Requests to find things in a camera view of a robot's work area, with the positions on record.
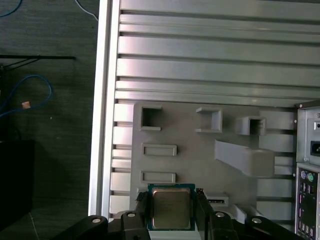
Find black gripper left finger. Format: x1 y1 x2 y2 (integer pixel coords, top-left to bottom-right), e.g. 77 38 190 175
53 191 151 240

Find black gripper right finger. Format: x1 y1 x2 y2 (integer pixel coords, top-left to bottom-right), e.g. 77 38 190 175
195 188 300 240

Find silver CPU green edge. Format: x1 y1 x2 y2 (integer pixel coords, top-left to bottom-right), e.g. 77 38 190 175
146 183 196 232

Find grey parts rack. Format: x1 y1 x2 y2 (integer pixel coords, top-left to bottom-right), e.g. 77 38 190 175
126 101 299 240

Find black PC case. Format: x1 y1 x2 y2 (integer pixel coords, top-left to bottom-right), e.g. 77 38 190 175
291 99 320 240

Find black box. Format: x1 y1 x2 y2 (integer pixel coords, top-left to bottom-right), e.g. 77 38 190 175
0 139 36 232

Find black stand rods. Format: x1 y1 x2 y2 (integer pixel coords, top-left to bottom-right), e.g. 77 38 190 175
0 54 76 70

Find blue floor cable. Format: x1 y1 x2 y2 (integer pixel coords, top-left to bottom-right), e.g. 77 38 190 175
0 0 24 18
0 74 55 120

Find white floor cable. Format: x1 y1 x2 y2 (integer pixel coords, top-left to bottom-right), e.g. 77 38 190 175
74 0 100 22

